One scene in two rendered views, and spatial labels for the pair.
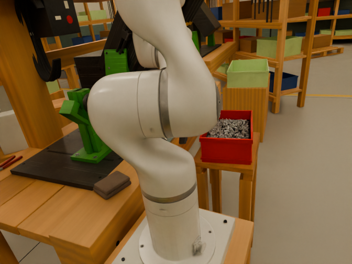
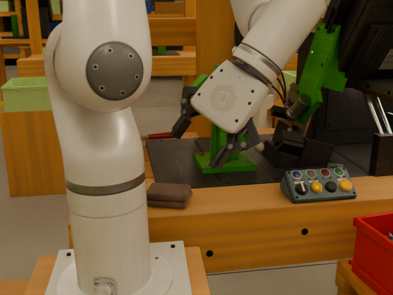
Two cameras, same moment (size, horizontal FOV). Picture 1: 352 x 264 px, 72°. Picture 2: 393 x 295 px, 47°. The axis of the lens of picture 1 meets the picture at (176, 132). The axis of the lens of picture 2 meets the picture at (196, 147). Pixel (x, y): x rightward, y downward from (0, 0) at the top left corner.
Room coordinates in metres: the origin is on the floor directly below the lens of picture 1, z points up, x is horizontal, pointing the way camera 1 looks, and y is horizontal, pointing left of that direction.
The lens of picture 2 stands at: (0.17, -0.59, 1.33)
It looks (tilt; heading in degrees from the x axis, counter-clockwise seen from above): 18 degrees down; 55
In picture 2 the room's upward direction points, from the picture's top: straight up
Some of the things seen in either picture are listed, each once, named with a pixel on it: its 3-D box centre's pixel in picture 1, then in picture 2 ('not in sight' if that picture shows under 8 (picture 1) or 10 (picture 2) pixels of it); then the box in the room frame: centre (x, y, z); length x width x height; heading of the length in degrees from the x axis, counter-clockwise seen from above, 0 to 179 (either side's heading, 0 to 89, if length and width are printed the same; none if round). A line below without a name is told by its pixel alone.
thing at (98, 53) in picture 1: (111, 81); (349, 85); (1.40, 0.33, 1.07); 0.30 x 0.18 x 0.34; 156
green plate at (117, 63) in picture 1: (120, 71); (327, 62); (1.16, 0.23, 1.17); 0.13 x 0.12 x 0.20; 156
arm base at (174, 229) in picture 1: (173, 214); (110, 232); (0.42, 0.03, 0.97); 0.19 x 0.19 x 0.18
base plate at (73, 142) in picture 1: (128, 119); (333, 153); (1.25, 0.25, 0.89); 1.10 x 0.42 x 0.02; 156
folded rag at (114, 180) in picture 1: (111, 184); (167, 194); (0.65, 0.22, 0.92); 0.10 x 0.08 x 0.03; 134
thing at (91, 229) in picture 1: (176, 134); (382, 213); (1.13, 0.00, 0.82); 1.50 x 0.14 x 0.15; 156
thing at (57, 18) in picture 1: (53, 17); not in sight; (1.23, 0.49, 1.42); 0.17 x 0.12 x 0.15; 156
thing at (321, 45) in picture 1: (313, 46); not in sight; (6.72, -3.93, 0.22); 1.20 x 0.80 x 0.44; 105
